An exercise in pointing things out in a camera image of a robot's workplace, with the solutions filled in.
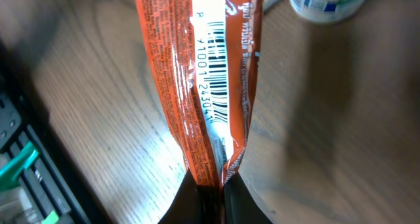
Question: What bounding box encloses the red snack bag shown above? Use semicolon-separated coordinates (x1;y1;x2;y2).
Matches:
135;0;264;187

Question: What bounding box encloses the green lid jar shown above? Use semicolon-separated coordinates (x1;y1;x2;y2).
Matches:
289;0;366;24

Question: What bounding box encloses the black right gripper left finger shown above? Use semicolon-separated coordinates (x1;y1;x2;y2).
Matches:
158;170;219;224

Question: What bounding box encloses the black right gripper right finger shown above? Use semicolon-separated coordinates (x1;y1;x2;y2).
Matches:
224;173;272;224

